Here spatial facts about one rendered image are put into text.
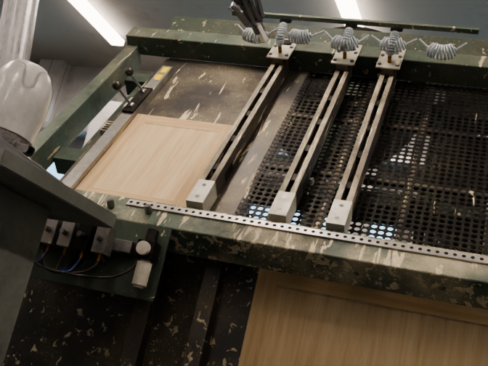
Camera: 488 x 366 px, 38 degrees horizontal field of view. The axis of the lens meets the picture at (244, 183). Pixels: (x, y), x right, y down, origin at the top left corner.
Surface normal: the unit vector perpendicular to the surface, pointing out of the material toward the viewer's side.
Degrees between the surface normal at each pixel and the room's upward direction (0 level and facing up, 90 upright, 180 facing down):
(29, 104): 88
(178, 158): 54
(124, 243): 90
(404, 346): 90
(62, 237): 90
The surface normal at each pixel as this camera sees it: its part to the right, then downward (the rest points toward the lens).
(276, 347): -0.23, -0.32
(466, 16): -0.22, 0.94
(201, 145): -0.07, -0.80
